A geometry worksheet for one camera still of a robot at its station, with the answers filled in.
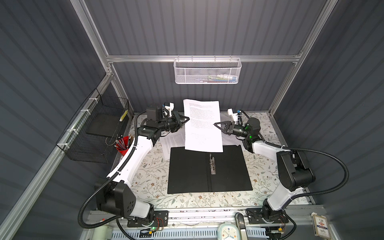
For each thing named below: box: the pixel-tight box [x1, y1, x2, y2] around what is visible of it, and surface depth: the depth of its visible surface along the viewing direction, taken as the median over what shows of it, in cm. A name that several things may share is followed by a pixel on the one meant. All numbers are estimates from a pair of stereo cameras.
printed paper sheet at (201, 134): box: [183, 99, 223, 153], surface depth 80 cm
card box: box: [311, 212, 331, 240], surface depth 72 cm
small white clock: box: [217, 222, 240, 240], surface depth 69 cm
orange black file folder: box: [167, 144, 253, 194], surface depth 91 cm
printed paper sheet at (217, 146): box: [211, 101, 224, 153], surface depth 80 cm
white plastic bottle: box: [93, 225, 113, 240], surface depth 66 cm
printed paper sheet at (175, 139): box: [159, 125, 186, 160], surface depth 104 cm
